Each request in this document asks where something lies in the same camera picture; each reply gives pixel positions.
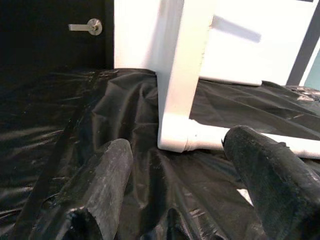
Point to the black plastic sheet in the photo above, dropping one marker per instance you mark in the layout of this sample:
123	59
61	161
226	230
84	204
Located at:
62	112

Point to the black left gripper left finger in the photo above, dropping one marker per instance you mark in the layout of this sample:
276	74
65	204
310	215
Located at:
100	187

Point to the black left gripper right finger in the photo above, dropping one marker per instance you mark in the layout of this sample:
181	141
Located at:
275	187

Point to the white plastic table top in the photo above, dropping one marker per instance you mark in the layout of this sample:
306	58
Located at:
180	75

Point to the dark door frame post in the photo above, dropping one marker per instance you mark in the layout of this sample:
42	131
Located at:
302	50

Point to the black door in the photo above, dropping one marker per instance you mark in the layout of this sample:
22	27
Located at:
37	45

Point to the white plastic table leg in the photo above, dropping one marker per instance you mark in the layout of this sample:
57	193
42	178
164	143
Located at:
207	136

